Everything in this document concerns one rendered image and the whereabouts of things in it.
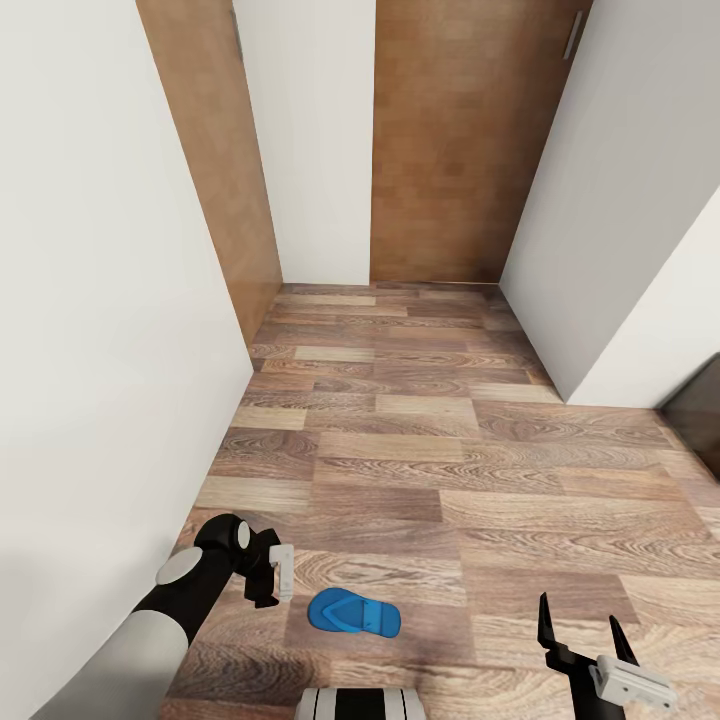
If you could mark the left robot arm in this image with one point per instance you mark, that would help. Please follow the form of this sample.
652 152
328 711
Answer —
129 676

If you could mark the robot trunk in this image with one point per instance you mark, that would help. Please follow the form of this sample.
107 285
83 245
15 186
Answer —
360 704

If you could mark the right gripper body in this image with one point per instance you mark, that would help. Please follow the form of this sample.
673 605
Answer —
587 704

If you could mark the bench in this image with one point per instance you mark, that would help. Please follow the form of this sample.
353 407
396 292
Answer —
695 414

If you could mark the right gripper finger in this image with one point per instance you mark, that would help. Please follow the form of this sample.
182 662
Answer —
624 650
546 636

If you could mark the sandal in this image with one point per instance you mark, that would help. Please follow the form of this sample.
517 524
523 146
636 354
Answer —
339 610

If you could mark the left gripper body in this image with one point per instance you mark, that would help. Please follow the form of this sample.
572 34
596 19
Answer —
260 578

